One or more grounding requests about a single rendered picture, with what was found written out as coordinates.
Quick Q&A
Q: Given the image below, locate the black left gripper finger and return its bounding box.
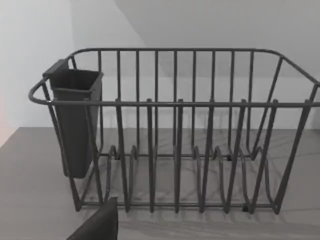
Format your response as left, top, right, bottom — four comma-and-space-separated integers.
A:
65, 196, 119, 240

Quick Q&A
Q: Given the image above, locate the dark grey cutlery holder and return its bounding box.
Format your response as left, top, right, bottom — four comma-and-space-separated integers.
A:
42, 58, 104, 179

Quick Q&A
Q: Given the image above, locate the grey wire dish rack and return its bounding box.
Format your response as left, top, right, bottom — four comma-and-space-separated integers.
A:
27, 47, 320, 216

